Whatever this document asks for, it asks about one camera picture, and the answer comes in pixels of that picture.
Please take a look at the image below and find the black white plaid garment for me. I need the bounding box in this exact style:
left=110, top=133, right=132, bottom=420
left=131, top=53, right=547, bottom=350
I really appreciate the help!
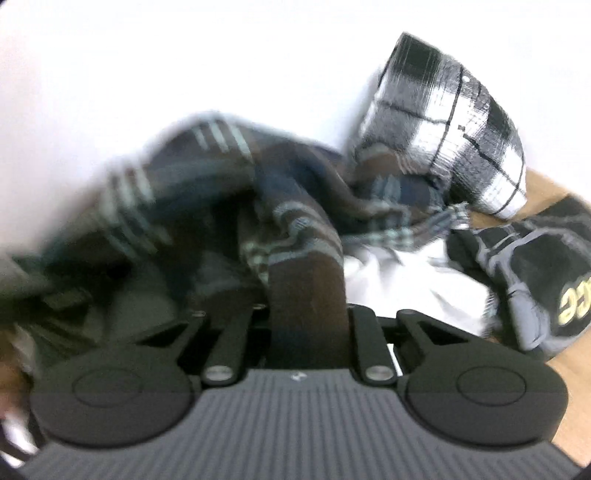
left=352, top=33, right=527, bottom=220

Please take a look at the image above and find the black SPACE print garment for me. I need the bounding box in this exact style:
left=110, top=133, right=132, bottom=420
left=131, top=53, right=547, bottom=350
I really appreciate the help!
left=447, top=196, right=590, bottom=360

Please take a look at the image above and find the navy brown plaid shirt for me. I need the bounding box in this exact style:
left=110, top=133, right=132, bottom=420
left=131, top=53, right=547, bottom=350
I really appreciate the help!
left=1, top=118, right=468, bottom=369

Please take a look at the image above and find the white cloth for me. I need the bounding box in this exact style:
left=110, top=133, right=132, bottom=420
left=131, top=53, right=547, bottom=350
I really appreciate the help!
left=344, top=239, right=495, bottom=337

